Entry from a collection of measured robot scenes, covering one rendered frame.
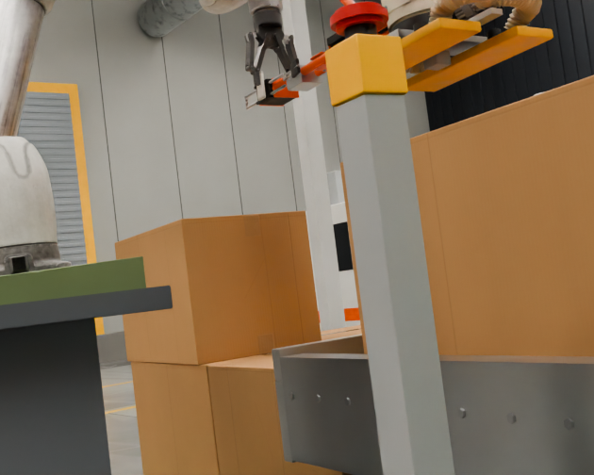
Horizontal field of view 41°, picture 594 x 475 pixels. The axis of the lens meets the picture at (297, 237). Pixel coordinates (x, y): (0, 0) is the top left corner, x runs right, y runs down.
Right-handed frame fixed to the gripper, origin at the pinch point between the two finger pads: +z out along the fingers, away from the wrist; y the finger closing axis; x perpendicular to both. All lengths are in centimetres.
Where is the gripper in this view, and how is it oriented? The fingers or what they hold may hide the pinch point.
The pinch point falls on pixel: (275, 89)
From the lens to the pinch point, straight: 213.2
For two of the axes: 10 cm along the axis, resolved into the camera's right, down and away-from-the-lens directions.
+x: -5.2, 1.1, 8.5
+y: 8.5, -0.7, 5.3
